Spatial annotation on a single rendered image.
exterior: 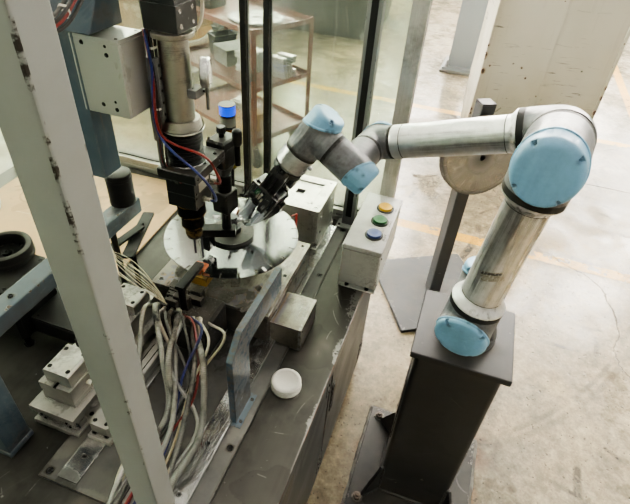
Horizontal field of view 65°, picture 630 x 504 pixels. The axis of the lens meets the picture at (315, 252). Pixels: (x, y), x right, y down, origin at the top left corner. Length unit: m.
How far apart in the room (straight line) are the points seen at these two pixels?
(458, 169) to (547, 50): 2.16
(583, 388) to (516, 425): 0.40
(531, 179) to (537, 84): 3.32
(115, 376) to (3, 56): 0.31
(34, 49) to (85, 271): 0.17
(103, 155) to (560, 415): 1.95
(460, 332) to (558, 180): 0.39
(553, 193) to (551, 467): 1.45
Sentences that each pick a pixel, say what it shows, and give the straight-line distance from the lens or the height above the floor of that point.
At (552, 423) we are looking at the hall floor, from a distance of 2.29.
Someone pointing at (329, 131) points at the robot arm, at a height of 1.27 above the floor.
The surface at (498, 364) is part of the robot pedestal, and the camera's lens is 1.35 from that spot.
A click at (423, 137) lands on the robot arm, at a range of 1.09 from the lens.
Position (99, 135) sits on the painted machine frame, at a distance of 0.97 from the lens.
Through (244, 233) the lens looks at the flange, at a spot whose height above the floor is 0.96.
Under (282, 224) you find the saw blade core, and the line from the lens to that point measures 1.29.
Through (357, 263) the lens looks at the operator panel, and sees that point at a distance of 1.36.
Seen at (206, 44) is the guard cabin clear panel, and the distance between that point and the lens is 1.63.
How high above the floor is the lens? 1.72
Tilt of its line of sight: 39 degrees down
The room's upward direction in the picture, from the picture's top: 5 degrees clockwise
